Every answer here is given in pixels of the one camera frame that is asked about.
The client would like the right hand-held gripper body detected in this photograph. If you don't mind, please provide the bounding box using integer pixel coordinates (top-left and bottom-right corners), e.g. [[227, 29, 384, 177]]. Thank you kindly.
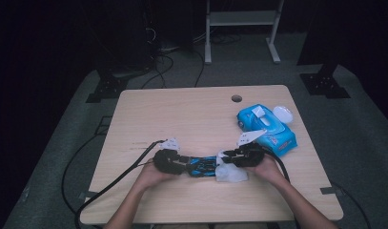
[[232, 128, 268, 169]]

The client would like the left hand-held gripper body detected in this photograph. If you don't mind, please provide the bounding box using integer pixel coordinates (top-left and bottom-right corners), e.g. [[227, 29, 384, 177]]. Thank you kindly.
[[152, 136, 187, 176]]

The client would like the white wet wipe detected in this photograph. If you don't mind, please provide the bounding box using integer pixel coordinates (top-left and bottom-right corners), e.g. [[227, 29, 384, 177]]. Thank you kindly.
[[214, 151, 250, 184]]

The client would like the blue toy car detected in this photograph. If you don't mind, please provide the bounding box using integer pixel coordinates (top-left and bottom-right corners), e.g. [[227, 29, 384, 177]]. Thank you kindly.
[[181, 155, 220, 178]]

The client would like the blue wet wipes pack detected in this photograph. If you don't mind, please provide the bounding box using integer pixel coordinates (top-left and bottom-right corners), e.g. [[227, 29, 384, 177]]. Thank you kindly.
[[235, 103, 298, 157]]

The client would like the person's left hand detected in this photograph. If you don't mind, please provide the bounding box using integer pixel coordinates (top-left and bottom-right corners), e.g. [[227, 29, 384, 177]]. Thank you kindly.
[[137, 157, 180, 193]]

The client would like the person's right hand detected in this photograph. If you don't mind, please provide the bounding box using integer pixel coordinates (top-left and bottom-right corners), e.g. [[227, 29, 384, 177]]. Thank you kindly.
[[244, 155, 289, 189]]

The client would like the white round plastic lid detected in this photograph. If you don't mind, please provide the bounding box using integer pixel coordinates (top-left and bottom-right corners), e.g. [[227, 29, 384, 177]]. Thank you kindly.
[[272, 105, 295, 125]]

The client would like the dark tape piece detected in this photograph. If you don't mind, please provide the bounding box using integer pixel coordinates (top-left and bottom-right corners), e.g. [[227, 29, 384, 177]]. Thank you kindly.
[[78, 190, 100, 200], [319, 186, 343, 196]]

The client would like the black stand base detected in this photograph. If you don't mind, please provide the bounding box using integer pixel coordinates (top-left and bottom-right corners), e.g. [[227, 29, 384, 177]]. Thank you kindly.
[[85, 76, 130, 104], [298, 62, 352, 100]]

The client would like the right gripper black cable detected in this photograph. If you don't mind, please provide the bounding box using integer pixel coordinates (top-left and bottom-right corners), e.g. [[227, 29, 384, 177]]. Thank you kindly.
[[261, 147, 302, 229]]

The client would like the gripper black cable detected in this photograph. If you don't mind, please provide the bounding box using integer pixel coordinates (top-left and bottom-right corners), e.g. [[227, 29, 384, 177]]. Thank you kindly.
[[261, 147, 302, 229], [73, 138, 168, 229]]

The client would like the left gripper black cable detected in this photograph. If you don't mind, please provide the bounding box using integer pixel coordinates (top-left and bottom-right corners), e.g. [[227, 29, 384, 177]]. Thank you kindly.
[[73, 138, 168, 229]]

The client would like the black floor cable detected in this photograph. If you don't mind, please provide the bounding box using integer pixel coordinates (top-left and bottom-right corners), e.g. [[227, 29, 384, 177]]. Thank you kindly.
[[61, 133, 104, 218], [194, 48, 206, 88], [140, 53, 175, 90], [330, 181, 374, 229]]

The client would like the white metal stand frame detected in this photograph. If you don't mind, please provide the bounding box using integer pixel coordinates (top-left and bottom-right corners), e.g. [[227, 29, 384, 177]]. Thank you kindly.
[[204, 0, 285, 66]]

